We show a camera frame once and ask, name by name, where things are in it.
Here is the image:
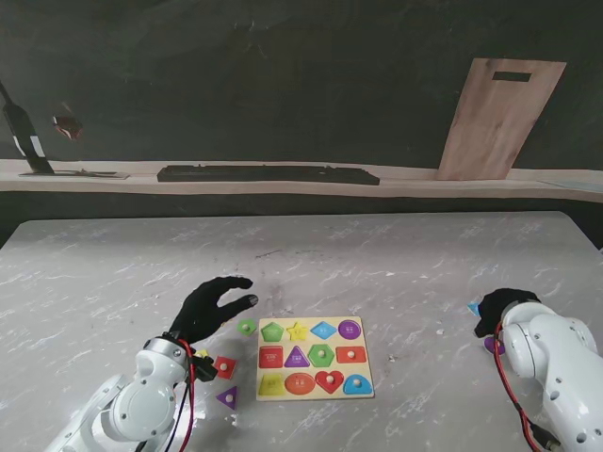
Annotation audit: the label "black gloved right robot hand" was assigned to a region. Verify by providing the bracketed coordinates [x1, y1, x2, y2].
[474, 287, 542, 339]

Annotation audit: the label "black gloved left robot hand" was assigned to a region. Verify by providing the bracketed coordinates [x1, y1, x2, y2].
[168, 276, 259, 345]

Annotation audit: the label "wooden shape puzzle board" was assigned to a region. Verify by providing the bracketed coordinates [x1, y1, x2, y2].
[256, 315, 377, 402]

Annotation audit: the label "green pentagon puzzle piece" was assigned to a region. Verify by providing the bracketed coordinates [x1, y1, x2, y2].
[306, 342, 336, 368]

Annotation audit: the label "red heart puzzle piece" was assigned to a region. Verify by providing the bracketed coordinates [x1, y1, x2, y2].
[314, 369, 346, 394]

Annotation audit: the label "orange rectangle puzzle piece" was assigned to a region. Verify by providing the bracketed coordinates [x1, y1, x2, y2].
[335, 346, 368, 364]

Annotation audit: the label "blue semicircle puzzle piece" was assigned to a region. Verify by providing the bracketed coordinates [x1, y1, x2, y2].
[343, 373, 375, 396]

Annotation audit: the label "red square puzzle piece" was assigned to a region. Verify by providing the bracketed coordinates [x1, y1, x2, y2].
[212, 356, 238, 380]

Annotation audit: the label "purple triangle puzzle piece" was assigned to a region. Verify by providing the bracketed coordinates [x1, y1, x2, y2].
[216, 385, 240, 412]

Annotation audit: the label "flat wooden coaster board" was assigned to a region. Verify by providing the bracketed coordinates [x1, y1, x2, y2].
[18, 169, 132, 181]

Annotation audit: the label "wooden cutting board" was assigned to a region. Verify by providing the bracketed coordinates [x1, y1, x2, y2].
[435, 57, 568, 182]

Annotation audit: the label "long wooden shelf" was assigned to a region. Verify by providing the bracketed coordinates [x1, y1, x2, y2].
[0, 158, 603, 203]

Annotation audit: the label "long black tray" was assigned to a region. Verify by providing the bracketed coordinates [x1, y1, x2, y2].
[156, 163, 381, 186]

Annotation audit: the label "red wine glass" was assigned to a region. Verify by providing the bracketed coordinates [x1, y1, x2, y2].
[50, 98, 90, 175]

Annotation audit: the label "dark wine bottle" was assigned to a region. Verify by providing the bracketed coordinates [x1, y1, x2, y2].
[0, 79, 56, 174]

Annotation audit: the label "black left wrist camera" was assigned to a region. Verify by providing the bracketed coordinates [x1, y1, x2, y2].
[191, 353, 218, 381]

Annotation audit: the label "red right arm cables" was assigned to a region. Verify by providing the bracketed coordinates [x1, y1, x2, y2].
[492, 322, 562, 452]

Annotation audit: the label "red arm cables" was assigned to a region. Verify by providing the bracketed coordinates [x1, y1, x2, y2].
[173, 341, 197, 452]
[492, 322, 562, 452]

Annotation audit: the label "red left arm cables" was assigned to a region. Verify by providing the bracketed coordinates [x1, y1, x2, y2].
[173, 341, 197, 452]

